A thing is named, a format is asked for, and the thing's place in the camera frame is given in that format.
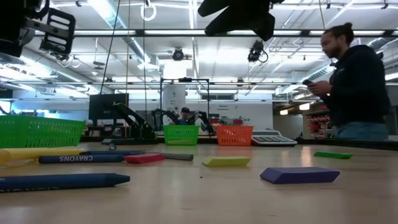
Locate green eraser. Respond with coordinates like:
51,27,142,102
313,151,354,160

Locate black shelf with red bins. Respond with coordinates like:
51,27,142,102
306,113,332,140

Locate yellow pen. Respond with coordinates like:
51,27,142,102
0,147,85,168

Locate black monitor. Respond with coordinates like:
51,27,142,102
88,93,130,121

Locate orange plastic bin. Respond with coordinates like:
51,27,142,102
215,125,254,147

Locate silver desk calculator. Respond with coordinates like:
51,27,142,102
250,129,299,147

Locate person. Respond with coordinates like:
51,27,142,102
169,106,194,126
306,22,392,141

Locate white banner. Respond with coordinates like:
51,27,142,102
162,84,187,113

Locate green plastic bin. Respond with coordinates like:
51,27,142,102
162,124,200,146
0,114,86,149

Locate black hanging cable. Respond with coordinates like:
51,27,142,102
99,0,121,95

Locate yellow eraser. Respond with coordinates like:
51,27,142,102
201,156,252,167

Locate blue eraser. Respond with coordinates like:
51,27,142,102
259,166,341,185

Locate blue crayon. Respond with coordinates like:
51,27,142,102
0,172,131,194
81,149,147,157
38,154,125,165

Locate red eraser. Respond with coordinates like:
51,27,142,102
124,153,165,165

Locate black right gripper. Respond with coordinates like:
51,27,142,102
197,0,277,42

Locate white hanging ring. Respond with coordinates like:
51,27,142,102
139,2,158,22

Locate grey crayon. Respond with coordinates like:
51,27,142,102
154,152,195,162

